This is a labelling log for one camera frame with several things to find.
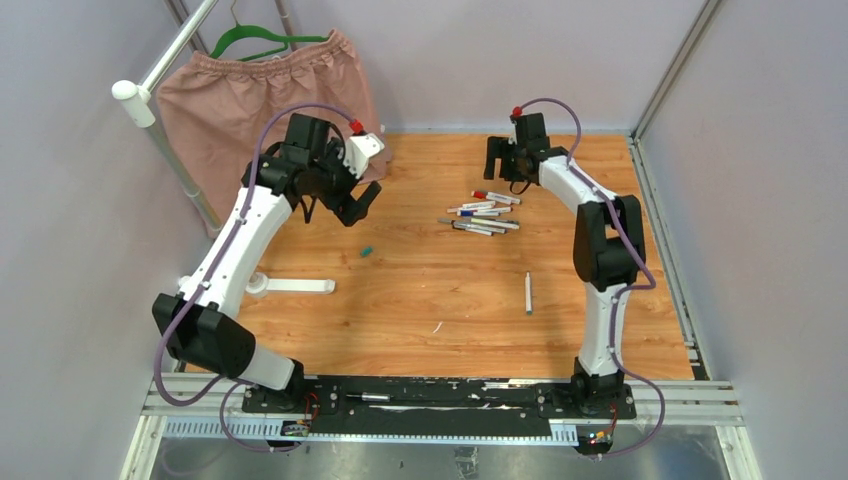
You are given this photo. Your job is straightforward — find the teal capped white marker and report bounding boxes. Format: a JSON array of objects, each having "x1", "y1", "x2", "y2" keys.
[{"x1": 524, "y1": 271, "x2": 534, "y2": 315}]

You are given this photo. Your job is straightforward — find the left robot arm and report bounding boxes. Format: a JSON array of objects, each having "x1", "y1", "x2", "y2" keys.
[{"x1": 152, "y1": 109, "x2": 385, "y2": 413}]

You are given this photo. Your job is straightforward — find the green clothes hanger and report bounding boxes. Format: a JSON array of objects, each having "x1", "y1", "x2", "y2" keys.
[{"x1": 208, "y1": 1, "x2": 330, "y2": 62}]

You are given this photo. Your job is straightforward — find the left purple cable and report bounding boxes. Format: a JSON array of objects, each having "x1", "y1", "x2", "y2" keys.
[{"x1": 152, "y1": 102, "x2": 366, "y2": 455}]

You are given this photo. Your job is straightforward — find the green capped white marker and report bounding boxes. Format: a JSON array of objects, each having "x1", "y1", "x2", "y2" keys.
[{"x1": 469, "y1": 217, "x2": 520, "y2": 230}]

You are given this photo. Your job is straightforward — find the purple cable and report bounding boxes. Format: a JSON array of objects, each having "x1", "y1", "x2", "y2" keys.
[
  {"x1": 152, "y1": 102, "x2": 366, "y2": 455},
  {"x1": 511, "y1": 97, "x2": 666, "y2": 461}
]

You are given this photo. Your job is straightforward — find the white acrylic marker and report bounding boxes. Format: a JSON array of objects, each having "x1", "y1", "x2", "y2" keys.
[{"x1": 446, "y1": 201, "x2": 496, "y2": 213}]

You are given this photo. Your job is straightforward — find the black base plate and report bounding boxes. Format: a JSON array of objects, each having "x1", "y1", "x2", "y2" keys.
[{"x1": 242, "y1": 375, "x2": 637, "y2": 439}]

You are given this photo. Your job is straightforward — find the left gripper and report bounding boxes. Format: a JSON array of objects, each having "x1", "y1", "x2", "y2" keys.
[{"x1": 308, "y1": 138, "x2": 380, "y2": 225}]

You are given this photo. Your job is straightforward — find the red capped white marker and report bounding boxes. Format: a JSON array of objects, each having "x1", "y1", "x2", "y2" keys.
[{"x1": 471, "y1": 190, "x2": 522, "y2": 205}]

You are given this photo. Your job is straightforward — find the white clothes rack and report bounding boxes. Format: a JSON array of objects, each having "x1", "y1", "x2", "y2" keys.
[{"x1": 111, "y1": 0, "x2": 335, "y2": 297}]

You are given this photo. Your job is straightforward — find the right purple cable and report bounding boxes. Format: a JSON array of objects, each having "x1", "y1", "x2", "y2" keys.
[{"x1": 511, "y1": 97, "x2": 666, "y2": 461}]

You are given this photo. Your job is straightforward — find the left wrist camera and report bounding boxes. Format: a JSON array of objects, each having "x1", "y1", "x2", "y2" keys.
[{"x1": 342, "y1": 133, "x2": 385, "y2": 180}]

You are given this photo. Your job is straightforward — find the blue capped white marker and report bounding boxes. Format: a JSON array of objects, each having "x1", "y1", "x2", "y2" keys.
[{"x1": 456, "y1": 207, "x2": 512, "y2": 217}]

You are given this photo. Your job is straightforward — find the pink shorts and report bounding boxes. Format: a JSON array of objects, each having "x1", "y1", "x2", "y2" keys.
[{"x1": 154, "y1": 28, "x2": 393, "y2": 229}]

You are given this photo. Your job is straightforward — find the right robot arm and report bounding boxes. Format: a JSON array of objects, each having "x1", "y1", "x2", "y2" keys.
[{"x1": 484, "y1": 107, "x2": 646, "y2": 418}]

